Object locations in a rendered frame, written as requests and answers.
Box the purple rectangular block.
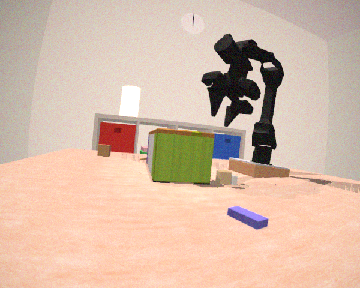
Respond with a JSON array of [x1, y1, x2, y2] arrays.
[[227, 206, 269, 230]]

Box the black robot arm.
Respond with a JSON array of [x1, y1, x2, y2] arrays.
[[214, 34, 284, 165]]

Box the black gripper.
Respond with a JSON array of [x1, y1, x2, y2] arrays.
[[202, 68, 254, 127]]

